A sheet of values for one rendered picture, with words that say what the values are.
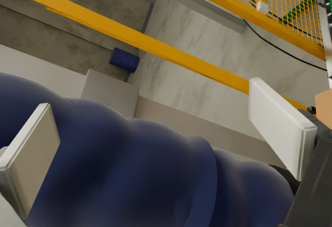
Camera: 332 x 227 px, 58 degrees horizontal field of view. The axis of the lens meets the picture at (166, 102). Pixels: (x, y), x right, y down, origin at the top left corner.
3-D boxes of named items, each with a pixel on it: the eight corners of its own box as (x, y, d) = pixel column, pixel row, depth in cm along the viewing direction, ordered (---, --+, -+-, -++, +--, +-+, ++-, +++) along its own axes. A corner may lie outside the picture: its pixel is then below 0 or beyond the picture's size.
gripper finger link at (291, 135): (303, 128, 13) (319, 126, 13) (248, 77, 20) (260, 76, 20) (297, 183, 14) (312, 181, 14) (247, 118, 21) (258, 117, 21)
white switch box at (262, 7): (264, 8, 171) (256, 3, 169) (268, 4, 169) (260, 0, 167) (265, 16, 168) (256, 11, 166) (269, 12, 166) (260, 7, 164)
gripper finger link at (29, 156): (26, 221, 14) (10, 223, 14) (61, 142, 20) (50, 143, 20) (7, 167, 13) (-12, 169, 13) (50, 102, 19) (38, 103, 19)
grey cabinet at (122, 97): (137, 91, 175) (87, 72, 165) (140, 87, 171) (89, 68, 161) (130, 121, 166) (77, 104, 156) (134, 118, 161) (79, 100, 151)
